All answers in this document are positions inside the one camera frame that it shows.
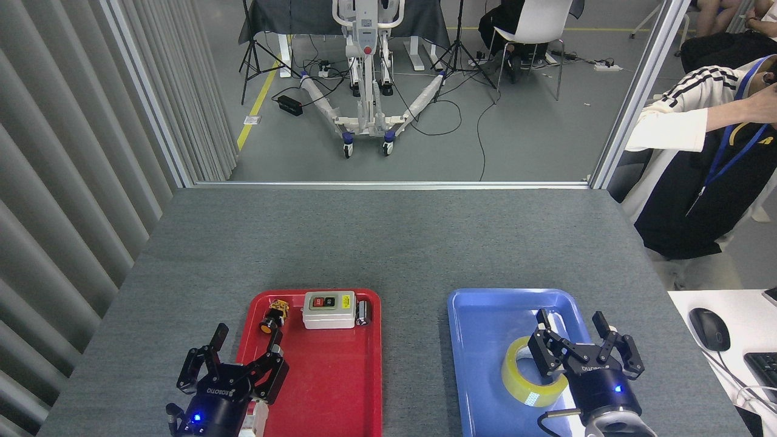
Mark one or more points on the black keyboard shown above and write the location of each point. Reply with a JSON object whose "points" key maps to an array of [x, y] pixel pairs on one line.
{"points": [[766, 373]]}

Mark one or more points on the yellow push button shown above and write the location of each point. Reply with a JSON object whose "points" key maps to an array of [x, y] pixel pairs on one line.
{"points": [[272, 320]]}

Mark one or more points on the grey office chair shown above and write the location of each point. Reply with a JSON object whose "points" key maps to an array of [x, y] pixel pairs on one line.
{"points": [[625, 179]]}

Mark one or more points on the black power adapter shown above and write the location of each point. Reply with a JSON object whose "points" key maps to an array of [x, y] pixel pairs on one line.
{"points": [[290, 105]]}

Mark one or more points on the blue plastic tray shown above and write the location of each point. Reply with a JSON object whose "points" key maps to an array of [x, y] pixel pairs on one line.
{"points": [[485, 328]]}

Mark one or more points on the white chair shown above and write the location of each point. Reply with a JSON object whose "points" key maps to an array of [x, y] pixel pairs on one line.
{"points": [[537, 21]]}

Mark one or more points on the silver rail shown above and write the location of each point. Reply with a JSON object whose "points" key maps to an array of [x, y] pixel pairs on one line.
{"points": [[388, 184]]}

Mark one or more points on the white switch box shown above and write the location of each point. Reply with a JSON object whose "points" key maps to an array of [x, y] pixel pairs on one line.
{"points": [[328, 314]]}

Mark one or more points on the black computer mouse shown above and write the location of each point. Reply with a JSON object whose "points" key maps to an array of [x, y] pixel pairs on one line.
{"points": [[709, 328]]}

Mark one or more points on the red plastic tray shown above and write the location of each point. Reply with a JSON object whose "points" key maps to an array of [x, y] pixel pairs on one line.
{"points": [[340, 376]]}

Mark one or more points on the white stand on wheels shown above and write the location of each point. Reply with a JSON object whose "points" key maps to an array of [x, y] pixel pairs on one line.
{"points": [[366, 91]]}

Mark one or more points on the small black silver cylinder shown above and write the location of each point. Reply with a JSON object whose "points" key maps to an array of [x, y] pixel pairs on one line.
{"points": [[363, 313]]}

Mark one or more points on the yellow tape roll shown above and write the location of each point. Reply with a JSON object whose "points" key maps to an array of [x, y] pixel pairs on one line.
{"points": [[516, 382]]}

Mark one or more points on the white power strip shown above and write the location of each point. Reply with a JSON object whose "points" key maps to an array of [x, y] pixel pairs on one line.
{"points": [[607, 67]]}

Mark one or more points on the table with black cloth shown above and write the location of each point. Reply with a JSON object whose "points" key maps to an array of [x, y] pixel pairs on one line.
{"points": [[303, 18]]}

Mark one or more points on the white desk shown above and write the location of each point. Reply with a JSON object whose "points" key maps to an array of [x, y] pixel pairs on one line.
{"points": [[746, 321]]}

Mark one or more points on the black tripod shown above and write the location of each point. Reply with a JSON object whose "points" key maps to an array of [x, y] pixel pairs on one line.
{"points": [[250, 54], [458, 48]]}

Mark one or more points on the white red block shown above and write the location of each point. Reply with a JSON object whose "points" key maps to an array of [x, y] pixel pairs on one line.
{"points": [[258, 422]]}

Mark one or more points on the seated person in black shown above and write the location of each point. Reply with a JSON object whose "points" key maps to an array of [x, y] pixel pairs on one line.
{"points": [[501, 24]]}

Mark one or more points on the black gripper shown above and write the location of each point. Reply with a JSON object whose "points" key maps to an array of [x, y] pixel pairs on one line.
{"points": [[218, 406], [604, 388]]}

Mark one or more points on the person's hand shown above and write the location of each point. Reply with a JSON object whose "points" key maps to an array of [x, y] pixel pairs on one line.
{"points": [[768, 103]]}

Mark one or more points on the black flat device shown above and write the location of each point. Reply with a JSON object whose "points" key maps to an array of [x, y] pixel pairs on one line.
{"points": [[771, 295]]}

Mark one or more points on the silver post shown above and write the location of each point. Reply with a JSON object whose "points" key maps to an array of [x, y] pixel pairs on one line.
{"points": [[149, 97], [637, 97]]}

